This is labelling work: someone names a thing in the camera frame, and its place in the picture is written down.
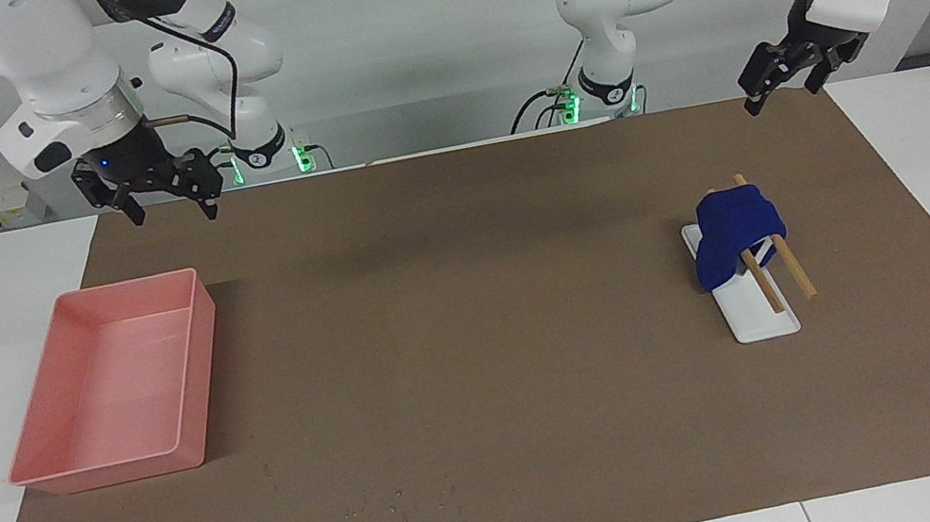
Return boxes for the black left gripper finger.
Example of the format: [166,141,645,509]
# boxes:
[742,87,773,119]
[802,65,834,97]

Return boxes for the blue towel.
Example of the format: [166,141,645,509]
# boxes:
[682,180,796,294]

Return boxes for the pink plastic bin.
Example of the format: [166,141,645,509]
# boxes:
[0,264,244,504]

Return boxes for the white rack with wooden rods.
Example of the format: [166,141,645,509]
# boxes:
[673,164,824,352]

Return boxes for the brown table mat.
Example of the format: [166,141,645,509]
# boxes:
[0,62,930,522]

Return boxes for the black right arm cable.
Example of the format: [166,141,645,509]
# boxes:
[84,0,253,163]

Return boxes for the black left base cables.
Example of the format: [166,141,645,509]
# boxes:
[498,40,596,136]

